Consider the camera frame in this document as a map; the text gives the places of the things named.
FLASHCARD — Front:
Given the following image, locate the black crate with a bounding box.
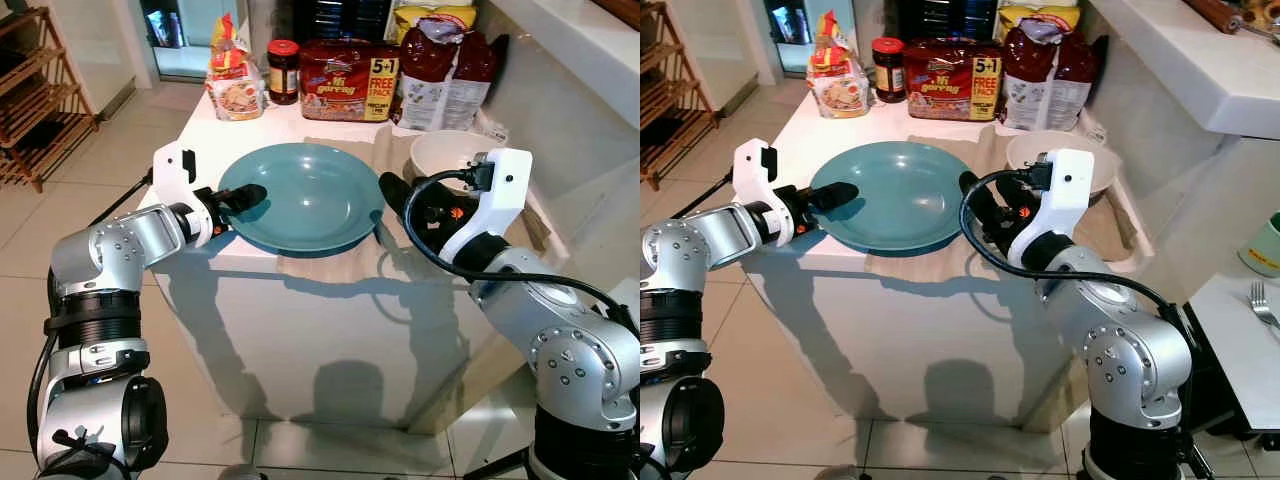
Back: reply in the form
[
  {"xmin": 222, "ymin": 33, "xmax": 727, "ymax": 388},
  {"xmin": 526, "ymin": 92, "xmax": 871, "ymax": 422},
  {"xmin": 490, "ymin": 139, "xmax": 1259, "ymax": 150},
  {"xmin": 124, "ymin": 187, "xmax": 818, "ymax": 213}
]
[
  {"xmin": 292, "ymin": 0, "xmax": 397, "ymax": 44},
  {"xmin": 895, "ymin": 0, "xmax": 1002, "ymax": 42}
]

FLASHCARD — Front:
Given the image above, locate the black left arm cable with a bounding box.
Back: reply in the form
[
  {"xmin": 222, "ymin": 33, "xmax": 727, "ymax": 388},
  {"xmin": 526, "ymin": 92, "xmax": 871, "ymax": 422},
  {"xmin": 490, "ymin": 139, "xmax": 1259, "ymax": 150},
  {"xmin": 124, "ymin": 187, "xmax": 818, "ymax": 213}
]
[
  {"xmin": 670, "ymin": 168, "xmax": 737, "ymax": 221},
  {"xmin": 88, "ymin": 168, "xmax": 157, "ymax": 228}
]

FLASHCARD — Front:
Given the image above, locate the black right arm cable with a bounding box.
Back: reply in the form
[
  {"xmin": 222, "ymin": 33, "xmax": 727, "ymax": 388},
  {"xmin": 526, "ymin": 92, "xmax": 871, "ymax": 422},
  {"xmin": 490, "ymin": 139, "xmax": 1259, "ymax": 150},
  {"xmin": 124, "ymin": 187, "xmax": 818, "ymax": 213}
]
[
  {"xmin": 402, "ymin": 167, "xmax": 641, "ymax": 336},
  {"xmin": 960, "ymin": 167, "xmax": 1201, "ymax": 346}
]

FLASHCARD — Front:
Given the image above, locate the clear snack bag yellow top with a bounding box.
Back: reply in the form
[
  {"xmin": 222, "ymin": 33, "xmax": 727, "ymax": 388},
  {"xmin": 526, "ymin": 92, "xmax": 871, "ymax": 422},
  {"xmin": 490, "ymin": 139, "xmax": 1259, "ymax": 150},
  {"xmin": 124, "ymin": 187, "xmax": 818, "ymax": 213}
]
[
  {"xmin": 808, "ymin": 10, "xmax": 872, "ymax": 120},
  {"xmin": 205, "ymin": 12, "xmax": 269, "ymax": 122}
]

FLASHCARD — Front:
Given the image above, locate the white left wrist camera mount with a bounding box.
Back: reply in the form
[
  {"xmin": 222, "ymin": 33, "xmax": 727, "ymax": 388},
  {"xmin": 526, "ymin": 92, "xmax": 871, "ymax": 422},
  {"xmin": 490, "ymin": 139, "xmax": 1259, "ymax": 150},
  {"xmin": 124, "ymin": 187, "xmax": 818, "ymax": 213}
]
[
  {"xmin": 152, "ymin": 141, "xmax": 217, "ymax": 249},
  {"xmin": 733, "ymin": 138, "xmax": 798, "ymax": 247}
]

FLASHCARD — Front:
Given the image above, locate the white dining table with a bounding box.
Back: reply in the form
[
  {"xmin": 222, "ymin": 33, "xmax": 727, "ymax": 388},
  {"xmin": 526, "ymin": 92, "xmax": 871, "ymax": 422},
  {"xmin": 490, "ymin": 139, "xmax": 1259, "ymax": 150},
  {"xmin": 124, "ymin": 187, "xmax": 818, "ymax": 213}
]
[{"xmin": 1186, "ymin": 268, "xmax": 1280, "ymax": 433}]

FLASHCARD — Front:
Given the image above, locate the yellow food packet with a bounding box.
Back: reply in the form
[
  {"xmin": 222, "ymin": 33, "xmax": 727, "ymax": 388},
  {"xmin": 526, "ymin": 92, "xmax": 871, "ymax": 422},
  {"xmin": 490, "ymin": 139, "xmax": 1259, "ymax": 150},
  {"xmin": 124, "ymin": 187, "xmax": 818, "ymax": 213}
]
[
  {"xmin": 997, "ymin": 2, "xmax": 1082, "ymax": 41},
  {"xmin": 393, "ymin": 2, "xmax": 479, "ymax": 45}
]

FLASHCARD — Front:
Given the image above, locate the red instant noodle multipack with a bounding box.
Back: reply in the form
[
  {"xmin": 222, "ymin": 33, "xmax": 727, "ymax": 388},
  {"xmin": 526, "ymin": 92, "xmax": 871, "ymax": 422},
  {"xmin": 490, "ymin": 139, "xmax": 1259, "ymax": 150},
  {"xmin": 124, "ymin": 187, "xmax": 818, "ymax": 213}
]
[
  {"xmin": 297, "ymin": 39, "xmax": 402, "ymax": 124},
  {"xmin": 903, "ymin": 37, "xmax": 1005, "ymax": 124}
]

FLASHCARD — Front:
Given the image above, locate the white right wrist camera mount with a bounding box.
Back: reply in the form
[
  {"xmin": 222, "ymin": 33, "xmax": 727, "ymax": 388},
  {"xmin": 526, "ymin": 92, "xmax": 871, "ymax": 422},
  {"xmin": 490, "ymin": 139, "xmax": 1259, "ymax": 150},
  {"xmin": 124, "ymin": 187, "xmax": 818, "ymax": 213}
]
[
  {"xmin": 1007, "ymin": 148, "xmax": 1097, "ymax": 269},
  {"xmin": 439, "ymin": 148, "xmax": 534, "ymax": 264}
]

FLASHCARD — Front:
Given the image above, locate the white kitchen counter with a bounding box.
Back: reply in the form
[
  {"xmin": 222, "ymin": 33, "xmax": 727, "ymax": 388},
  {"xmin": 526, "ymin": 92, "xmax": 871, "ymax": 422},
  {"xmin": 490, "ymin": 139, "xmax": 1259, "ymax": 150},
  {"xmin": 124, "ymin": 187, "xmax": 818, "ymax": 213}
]
[
  {"xmin": 480, "ymin": 0, "xmax": 641, "ymax": 131},
  {"xmin": 1085, "ymin": 0, "xmax": 1280, "ymax": 141}
]

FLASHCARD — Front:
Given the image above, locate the silver fork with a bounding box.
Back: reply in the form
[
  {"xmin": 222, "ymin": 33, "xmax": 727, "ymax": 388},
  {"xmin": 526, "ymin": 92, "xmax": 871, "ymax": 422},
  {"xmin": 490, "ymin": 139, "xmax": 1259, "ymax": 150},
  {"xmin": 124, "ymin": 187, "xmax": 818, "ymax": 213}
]
[{"xmin": 1249, "ymin": 281, "xmax": 1280, "ymax": 328}]

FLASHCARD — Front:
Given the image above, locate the green cup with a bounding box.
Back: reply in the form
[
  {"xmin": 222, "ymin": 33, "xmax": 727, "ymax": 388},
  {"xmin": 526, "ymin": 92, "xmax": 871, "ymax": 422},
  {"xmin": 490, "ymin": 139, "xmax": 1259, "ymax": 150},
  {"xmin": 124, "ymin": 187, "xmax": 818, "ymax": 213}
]
[{"xmin": 1238, "ymin": 211, "xmax": 1280, "ymax": 280}]

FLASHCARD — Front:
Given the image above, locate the beige cloth placemat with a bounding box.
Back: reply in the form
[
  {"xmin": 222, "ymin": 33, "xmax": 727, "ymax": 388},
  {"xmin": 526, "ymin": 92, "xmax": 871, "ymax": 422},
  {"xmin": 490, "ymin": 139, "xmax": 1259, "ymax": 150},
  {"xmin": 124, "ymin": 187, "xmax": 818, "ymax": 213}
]
[
  {"xmin": 274, "ymin": 124, "xmax": 553, "ymax": 288},
  {"xmin": 864, "ymin": 124, "xmax": 1157, "ymax": 288}
]

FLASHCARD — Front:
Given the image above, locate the white ceramic bowl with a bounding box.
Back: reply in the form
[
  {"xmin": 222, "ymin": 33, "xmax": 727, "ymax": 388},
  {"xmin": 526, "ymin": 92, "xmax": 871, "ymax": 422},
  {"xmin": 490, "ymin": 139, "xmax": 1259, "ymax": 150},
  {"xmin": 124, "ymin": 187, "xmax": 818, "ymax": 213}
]
[
  {"xmin": 1005, "ymin": 129, "xmax": 1122, "ymax": 203},
  {"xmin": 409, "ymin": 130, "xmax": 499, "ymax": 193}
]

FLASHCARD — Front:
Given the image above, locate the large red and white bag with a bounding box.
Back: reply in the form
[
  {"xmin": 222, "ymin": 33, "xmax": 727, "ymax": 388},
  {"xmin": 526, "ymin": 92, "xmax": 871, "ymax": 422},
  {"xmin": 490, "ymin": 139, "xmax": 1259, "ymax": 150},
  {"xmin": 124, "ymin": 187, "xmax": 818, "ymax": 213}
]
[
  {"xmin": 1000, "ymin": 18, "xmax": 1100, "ymax": 132},
  {"xmin": 394, "ymin": 20, "xmax": 499, "ymax": 132}
]

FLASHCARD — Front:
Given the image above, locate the jar with red lid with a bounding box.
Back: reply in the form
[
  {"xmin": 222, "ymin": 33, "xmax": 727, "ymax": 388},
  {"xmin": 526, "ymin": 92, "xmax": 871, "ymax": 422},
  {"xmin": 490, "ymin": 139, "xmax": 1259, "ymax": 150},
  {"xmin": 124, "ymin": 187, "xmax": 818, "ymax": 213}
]
[
  {"xmin": 267, "ymin": 39, "xmax": 301, "ymax": 106},
  {"xmin": 871, "ymin": 37, "xmax": 907, "ymax": 104}
]

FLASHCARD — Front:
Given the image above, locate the white block table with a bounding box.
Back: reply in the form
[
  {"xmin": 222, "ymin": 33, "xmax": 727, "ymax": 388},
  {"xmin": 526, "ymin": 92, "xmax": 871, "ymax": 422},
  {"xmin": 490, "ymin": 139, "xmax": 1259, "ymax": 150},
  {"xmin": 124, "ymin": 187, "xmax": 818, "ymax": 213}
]
[
  {"xmin": 738, "ymin": 85, "xmax": 1161, "ymax": 433},
  {"xmin": 136, "ymin": 85, "xmax": 576, "ymax": 436}
]

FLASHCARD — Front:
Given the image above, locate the teal round plate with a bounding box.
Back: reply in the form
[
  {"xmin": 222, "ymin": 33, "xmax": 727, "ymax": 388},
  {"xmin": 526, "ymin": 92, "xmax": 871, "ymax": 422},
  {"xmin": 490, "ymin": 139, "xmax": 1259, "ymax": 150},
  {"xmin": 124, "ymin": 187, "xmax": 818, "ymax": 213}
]
[
  {"xmin": 215, "ymin": 142, "xmax": 387, "ymax": 257},
  {"xmin": 808, "ymin": 140, "xmax": 977, "ymax": 255}
]

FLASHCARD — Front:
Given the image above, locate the wooden rolling pin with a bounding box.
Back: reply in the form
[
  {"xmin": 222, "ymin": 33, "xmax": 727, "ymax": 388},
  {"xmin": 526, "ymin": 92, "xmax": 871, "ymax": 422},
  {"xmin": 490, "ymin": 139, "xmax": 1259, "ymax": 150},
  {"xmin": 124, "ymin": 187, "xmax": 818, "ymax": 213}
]
[{"xmin": 1184, "ymin": 0, "xmax": 1280, "ymax": 47}]

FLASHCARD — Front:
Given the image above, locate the wooden slatted shelf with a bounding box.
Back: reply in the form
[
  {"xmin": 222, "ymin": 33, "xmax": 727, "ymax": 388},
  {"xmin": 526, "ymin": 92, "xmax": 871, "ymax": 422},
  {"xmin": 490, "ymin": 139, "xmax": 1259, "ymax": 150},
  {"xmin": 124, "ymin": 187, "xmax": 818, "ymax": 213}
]
[
  {"xmin": 640, "ymin": 0, "xmax": 720, "ymax": 192},
  {"xmin": 0, "ymin": 5, "xmax": 101, "ymax": 194}
]

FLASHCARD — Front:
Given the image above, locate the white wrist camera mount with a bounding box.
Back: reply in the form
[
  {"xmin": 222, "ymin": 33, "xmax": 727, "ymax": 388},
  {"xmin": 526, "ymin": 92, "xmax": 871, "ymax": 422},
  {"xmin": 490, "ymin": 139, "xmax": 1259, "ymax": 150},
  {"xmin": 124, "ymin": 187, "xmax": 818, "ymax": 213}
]
[
  {"xmin": 439, "ymin": 148, "xmax": 534, "ymax": 264},
  {"xmin": 733, "ymin": 138, "xmax": 798, "ymax": 247},
  {"xmin": 1007, "ymin": 148, "xmax": 1097, "ymax": 269},
  {"xmin": 152, "ymin": 141, "xmax": 217, "ymax": 249}
]

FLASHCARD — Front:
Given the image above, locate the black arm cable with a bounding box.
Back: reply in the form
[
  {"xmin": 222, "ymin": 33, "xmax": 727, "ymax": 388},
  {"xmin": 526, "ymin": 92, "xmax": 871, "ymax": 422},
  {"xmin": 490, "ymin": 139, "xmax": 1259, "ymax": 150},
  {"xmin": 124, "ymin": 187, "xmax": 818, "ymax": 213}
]
[
  {"xmin": 960, "ymin": 167, "xmax": 1201, "ymax": 346},
  {"xmin": 402, "ymin": 167, "xmax": 641, "ymax": 336},
  {"xmin": 88, "ymin": 168, "xmax": 157, "ymax": 228},
  {"xmin": 670, "ymin": 168, "xmax": 737, "ymax": 221}
]

